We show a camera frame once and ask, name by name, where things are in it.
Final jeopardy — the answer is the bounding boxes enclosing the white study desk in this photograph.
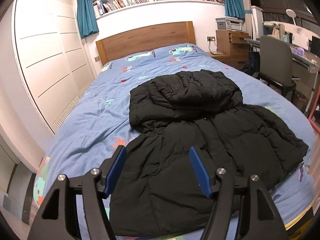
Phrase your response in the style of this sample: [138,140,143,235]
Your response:
[244,21,320,115]

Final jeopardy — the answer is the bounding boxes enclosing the white sliding wardrobe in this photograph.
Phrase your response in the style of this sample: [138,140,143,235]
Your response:
[14,0,94,134]

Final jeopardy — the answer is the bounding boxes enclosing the grey desk chair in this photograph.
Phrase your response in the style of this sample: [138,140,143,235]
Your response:
[257,35,300,98]

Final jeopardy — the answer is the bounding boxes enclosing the black puffer coat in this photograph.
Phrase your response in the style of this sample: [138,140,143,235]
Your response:
[109,70,309,239]

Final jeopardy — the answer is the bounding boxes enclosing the white desk lamp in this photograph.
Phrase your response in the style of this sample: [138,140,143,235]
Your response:
[286,9,299,27]

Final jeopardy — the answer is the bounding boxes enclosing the wooden headboard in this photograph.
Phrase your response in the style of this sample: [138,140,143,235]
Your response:
[96,21,197,67]

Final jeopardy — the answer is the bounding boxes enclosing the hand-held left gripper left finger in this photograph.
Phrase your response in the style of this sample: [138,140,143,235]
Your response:
[27,145,127,240]

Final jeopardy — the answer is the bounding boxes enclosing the wooden nightstand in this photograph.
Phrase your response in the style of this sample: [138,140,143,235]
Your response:
[205,51,250,70]

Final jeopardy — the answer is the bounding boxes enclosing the white tall cabinet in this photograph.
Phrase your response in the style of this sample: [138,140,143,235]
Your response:
[251,5,264,40]

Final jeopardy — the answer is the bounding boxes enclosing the short teal curtain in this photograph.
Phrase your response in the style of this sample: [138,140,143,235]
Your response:
[76,0,100,38]

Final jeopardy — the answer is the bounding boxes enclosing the bed with blue duvet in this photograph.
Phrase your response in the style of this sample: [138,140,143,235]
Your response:
[32,44,316,240]

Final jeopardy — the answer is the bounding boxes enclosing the white printer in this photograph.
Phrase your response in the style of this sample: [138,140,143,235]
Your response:
[215,17,243,32]

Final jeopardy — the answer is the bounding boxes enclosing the dark bag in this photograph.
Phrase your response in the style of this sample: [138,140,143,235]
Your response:
[241,50,260,75]

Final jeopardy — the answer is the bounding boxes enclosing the wooden drawer cabinet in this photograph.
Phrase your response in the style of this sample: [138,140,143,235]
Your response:
[216,30,250,55]

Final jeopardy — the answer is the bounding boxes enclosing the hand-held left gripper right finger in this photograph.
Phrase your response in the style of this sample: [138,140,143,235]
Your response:
[189,146,289,240]

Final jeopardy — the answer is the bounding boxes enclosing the orange frame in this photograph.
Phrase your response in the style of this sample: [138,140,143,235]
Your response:
[309,90,320,133]

